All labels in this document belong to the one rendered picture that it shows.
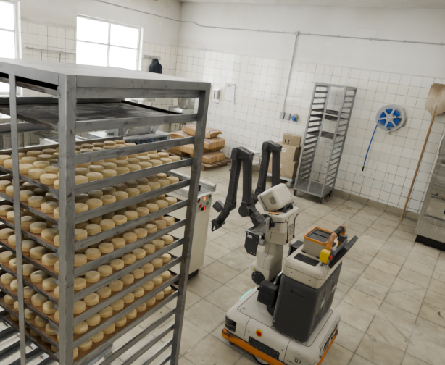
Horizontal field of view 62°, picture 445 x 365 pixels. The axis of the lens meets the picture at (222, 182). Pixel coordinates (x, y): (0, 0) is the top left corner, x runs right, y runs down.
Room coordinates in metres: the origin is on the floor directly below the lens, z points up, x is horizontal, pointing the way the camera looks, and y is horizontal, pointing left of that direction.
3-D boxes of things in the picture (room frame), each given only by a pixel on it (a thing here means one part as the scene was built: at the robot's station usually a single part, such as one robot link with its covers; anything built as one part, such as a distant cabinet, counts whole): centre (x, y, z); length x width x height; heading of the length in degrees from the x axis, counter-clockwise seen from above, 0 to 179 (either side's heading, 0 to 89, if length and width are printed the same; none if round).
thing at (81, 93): (1.21, 0.29, 1.77); 0.64 x 0.03 x 0.03; 151
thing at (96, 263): (1.21, 0.29, 1.23); 0.64 x 0.03 x 0.03; 151
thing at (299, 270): (2.24, -0.66, 0.59); 0.55 x 0.34 x 0.83; 149
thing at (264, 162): (2.71, -0.30, 1.18); 0.11 x 0.06 x 0.43; 149
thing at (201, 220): (3.10, 0.46, 0.45); 0.70 x 0.34 x 0.90; 59
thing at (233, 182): (2.35, -0.07, 1.18); 0.11 x 0.06 x 0.43; 149
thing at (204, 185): (3.54, 0.91, 0.87); 2.01 x 0.03 x 0.07; 59
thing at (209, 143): (6.95, 0.36, 0.47); 0.72 x 0.42 x 0.17; 152
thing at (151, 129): (3.36, 0.89, 1.25); 0.56 x 0.29 x 0.14; 149
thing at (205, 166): (7.11, 0.59, 0.06); 1.20 x 0.80 x 0.11; 59
